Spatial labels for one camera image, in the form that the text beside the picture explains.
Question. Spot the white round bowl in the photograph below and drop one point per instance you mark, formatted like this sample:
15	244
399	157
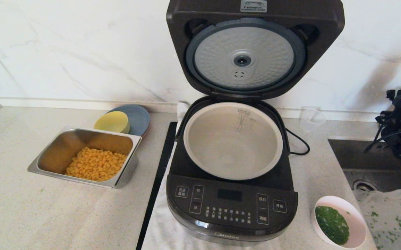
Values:
356	213

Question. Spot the chopped green vegetables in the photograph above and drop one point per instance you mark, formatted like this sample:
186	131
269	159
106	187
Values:
331	225

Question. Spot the black rice cooker lid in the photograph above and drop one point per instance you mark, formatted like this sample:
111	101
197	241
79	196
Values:
183	17

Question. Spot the grey inner cooking pot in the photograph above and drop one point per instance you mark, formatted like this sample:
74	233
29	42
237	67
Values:
231	146

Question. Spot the grey dimpled inner lid plate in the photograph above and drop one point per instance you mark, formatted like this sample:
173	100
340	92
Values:
266	52

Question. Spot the clear measuring cup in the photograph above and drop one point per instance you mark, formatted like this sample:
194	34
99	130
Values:
312	118

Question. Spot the white cloth with green bits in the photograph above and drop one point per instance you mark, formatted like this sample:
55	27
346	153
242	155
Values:
387	217

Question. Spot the blue grey plate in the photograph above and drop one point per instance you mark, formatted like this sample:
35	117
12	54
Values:
139	119

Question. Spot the round sink drain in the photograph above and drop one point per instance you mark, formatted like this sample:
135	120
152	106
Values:
362	186

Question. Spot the black rice cooker body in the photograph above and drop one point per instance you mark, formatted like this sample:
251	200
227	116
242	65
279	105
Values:
231	210

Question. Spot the long black strip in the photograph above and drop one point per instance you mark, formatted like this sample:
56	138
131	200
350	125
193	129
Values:
159	173

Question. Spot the stainless steel sink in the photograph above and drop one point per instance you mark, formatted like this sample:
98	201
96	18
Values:
360	163

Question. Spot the yellow bowl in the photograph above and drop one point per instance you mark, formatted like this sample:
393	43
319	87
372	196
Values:
111	122

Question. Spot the yellow corn kernels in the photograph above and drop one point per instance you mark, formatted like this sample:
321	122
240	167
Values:
95	165

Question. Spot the white towel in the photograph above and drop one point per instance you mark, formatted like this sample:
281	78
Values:
162	229

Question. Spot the stainless steel tray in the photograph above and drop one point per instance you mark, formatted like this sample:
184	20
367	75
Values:
63	146

